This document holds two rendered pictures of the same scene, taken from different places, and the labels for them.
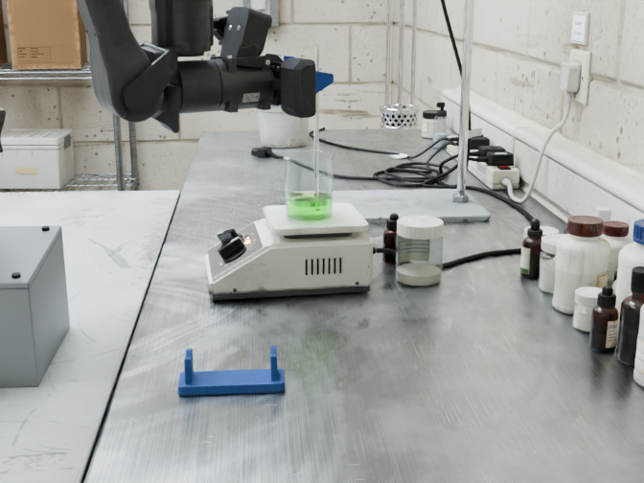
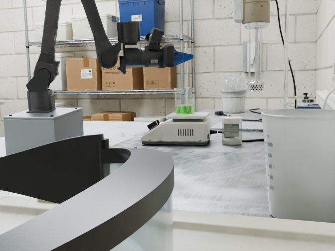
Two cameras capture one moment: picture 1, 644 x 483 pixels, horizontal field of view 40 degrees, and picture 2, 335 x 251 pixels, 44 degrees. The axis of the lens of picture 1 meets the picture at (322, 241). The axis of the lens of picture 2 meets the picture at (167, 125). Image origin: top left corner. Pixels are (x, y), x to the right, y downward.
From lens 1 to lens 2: 0.44 m
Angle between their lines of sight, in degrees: 23
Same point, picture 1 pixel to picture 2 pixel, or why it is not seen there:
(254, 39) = (156, 39)
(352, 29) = (295, 72)
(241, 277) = (152, 135)
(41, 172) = not seen: hidden behind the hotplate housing
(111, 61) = (97, 45)
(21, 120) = (149, 112)
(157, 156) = not seen: hidden behind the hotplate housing
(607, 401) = (260, 173)
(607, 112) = not seen: outside the picture
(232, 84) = (145, 56)
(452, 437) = (181, 176)
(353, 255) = (198, 128)
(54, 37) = (160, 76)
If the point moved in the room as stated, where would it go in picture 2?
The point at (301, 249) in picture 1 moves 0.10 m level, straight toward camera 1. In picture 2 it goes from (176, 124) to (164, 129)
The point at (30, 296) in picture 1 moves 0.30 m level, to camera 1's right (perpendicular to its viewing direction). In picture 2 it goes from (54, 123) to (162, 125)
